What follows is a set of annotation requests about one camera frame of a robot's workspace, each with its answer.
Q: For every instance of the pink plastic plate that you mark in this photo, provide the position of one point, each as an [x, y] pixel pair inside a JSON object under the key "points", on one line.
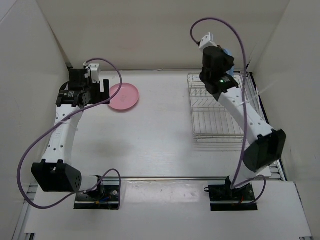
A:
{"points": [[126, 98]]}

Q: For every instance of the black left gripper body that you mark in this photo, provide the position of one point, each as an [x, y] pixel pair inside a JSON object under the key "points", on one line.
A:
{"points": [[94, 90]]}

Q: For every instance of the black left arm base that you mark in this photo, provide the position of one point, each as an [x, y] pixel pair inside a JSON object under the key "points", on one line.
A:
{"points": [[107, 196]]}

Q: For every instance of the blue plastic plate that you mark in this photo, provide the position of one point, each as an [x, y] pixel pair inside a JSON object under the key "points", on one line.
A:
{"points": [[228, 63]]}

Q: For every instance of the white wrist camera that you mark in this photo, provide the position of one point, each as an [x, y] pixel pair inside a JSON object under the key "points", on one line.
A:
{"points": [[207, 41], [93, 72]]}

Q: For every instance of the white cable tie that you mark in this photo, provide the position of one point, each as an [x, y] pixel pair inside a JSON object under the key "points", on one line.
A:
{"points": [[255, 96]]}

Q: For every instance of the aluminium table edge rail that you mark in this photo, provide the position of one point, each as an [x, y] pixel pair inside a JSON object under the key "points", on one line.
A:
{"points": [[275, 177]]}

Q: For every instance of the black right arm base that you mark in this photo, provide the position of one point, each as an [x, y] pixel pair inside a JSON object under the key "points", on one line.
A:
{"points": [[224, 199]]}

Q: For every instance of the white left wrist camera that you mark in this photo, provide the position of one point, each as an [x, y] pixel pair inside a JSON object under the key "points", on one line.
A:
{"points": [[93, 72]]}

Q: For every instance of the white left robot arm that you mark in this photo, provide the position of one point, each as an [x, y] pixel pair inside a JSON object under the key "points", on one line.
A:
{"points": [[54, 173]]}

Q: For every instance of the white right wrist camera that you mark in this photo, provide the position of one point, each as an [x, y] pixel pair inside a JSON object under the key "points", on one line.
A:
{"points": [[207, 41]]}

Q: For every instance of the silver wire dish rack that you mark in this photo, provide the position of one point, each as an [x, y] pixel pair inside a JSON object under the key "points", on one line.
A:
{"points": [[211, 123]]}

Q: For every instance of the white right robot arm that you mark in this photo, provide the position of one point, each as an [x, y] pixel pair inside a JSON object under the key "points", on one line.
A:
{"points": [[266, 144]]}

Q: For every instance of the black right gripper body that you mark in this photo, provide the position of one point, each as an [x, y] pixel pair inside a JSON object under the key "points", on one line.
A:
{"points": [[227, 64]]}

